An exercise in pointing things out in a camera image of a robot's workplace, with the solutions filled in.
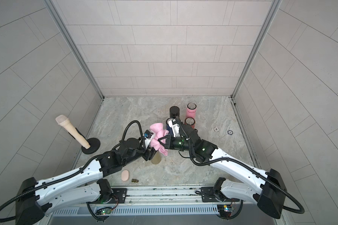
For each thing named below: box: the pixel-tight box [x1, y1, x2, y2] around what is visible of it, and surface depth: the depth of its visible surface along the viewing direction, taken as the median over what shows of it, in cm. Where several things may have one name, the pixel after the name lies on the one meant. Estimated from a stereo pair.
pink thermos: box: [185, 102, 198, 119], surface depth 86 cm
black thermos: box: [169, 105, 180, 119], surface depth 85 cm
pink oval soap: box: [121, 169, 130, 182], surface depth 77 cm
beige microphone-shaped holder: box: [55, 114, 101, 155], surface depth 74 cm
